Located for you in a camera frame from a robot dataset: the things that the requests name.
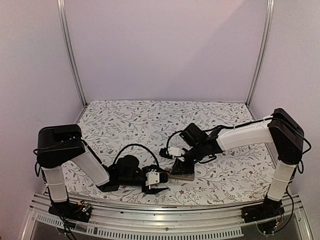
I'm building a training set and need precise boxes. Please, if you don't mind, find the white remote control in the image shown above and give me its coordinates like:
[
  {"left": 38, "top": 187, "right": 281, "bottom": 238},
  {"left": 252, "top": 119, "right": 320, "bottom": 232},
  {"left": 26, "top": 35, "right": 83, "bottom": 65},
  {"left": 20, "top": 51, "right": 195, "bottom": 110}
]
[{"left": 168, "top": 173, "right": 195, "bottom": 182}]

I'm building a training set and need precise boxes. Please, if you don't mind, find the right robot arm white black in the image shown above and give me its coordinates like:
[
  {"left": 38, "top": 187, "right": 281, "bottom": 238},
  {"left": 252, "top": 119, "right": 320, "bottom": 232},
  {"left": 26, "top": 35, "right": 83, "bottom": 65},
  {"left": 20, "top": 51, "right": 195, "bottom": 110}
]
[{"left": 170, "top": 108, "right": 312, "bottom": 218}]

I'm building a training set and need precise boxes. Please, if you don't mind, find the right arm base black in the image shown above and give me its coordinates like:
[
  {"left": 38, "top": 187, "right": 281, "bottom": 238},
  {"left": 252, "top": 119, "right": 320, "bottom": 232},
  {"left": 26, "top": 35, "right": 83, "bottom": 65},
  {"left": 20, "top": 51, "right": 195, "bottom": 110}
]
[{"left": 241, "top": 196, "right": 285, "bottom": 223}]

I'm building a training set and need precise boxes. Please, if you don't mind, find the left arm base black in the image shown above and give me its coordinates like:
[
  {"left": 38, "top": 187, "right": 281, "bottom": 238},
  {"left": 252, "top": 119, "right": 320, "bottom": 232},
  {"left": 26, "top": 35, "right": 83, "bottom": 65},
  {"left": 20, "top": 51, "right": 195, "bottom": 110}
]
[{"left": 48, "top": 199, "right": 92, "bottom": 223}]

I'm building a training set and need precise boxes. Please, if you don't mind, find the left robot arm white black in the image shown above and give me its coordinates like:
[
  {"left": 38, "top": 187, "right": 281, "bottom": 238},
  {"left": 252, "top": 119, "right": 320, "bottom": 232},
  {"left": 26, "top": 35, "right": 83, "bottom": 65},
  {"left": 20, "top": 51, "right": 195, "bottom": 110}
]
[{"left": 33, "top": 124, "right": 169, "bottom": 217}]

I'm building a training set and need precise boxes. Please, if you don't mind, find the floral patterned table mat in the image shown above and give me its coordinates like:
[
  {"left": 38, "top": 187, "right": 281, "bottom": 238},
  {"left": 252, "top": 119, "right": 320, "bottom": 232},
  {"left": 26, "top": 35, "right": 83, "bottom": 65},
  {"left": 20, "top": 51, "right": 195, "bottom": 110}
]
[{"left": 62, "top": 100, "right": 275, "bottom": 206}]

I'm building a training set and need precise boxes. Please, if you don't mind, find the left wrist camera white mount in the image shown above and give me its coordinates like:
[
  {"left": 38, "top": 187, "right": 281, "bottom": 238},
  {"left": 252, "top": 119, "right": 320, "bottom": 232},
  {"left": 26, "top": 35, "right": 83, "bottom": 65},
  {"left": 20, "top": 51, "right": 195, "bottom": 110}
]
[{"left": 143, "top": 167, "right": 169, "bottom": 187}]

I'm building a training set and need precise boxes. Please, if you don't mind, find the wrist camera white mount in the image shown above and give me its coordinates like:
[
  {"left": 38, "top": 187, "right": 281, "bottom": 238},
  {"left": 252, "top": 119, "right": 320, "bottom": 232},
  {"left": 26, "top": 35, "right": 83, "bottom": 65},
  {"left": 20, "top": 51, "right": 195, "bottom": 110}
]
[
  {"left": 159, "top": 147, "right": 186, "bottom": 159},
  {"left": 143, "top": 167, "right": 169, "bottom": 187}
]

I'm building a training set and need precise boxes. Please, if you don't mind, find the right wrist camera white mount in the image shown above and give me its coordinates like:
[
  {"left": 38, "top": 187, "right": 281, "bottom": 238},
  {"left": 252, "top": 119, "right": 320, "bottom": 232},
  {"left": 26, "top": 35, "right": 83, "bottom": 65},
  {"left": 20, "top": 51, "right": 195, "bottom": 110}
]
[{"left": 159, "top": 147, "right": 186, "bottom": 159}]

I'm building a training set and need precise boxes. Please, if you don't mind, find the right black camera cable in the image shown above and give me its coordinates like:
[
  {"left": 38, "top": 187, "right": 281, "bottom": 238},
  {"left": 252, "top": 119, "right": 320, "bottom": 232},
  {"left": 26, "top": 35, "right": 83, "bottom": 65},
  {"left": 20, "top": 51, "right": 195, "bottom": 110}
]
[{"left": 166, "top": 130, "right": 185, "bottom": 151}]

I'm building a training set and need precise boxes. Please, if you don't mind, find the black camera cable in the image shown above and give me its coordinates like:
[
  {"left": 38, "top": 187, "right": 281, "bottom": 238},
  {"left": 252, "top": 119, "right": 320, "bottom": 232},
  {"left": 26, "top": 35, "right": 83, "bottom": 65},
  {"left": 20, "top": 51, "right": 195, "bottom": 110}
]
[
  {"left": 112, "top": 143, "right": 160, "bottom": 168},
  {"left": 166, "top": 130, "right": 185, "bottom": 151}
]

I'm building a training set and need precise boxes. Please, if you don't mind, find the left black camera cable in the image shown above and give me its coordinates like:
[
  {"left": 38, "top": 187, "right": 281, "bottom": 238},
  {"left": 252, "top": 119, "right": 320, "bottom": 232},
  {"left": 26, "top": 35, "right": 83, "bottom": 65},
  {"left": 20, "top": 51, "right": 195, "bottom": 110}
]
[{"left": 112, "top": 143, "right": 160, "bottom": 168}]

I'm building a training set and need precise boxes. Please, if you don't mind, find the front aluminium rail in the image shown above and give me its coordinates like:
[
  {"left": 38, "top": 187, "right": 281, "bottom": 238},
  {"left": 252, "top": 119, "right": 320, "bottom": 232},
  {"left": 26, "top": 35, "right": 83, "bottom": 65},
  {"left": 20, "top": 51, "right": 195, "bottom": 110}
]
[{"left": 21, "top": 193, "right": 313, "bottom": 240}]

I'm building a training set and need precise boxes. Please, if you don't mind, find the right aluminium frame post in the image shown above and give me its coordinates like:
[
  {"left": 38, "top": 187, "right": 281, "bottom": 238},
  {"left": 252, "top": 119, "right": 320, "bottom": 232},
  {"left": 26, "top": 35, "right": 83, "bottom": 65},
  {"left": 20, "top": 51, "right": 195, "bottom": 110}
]
[{"left": 245, "top": 0, "right": 275, "bottom": 108}]

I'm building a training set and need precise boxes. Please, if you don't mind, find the aluminium frame post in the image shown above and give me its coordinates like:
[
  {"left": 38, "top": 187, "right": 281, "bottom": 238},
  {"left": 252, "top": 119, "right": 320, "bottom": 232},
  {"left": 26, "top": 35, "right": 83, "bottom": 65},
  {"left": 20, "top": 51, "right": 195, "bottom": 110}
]
[
  {"left": 245, "top": 0, "right": 275, "bottom": 108},
  {"left": 57, "top": 0, "right": 88, "bottom": 108}
]

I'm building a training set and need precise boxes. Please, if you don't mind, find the left aluminium frame post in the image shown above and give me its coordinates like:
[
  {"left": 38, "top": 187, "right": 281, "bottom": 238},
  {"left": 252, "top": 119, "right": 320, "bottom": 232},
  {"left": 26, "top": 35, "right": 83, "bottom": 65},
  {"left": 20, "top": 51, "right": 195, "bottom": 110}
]
[{"left": 57, "top": 0, "right": 88, "bottom": 108}]

